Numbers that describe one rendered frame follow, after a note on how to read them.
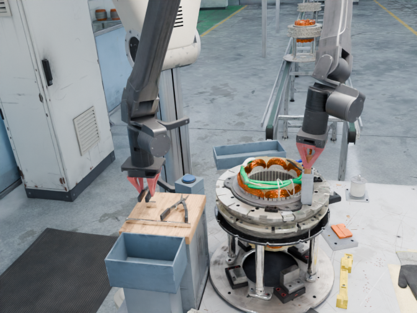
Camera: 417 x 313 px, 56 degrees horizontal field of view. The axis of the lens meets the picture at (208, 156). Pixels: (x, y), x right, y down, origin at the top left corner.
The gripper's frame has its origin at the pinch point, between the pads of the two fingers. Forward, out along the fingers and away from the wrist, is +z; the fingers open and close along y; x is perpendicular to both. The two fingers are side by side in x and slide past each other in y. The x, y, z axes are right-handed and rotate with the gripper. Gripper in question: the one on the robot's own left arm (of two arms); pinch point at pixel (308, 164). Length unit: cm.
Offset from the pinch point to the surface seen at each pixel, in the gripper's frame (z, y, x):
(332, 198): 38, 53, -6
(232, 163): 18.1, 25.7, 28.3
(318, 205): 10.9, -0.2, -4.2
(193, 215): 17.1, -10.4, 26.4
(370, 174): 110, 232, -27
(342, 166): 81, 176, -5
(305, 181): 4.4, -1.2, -0.2
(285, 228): 15.3, -8.0, 2.1
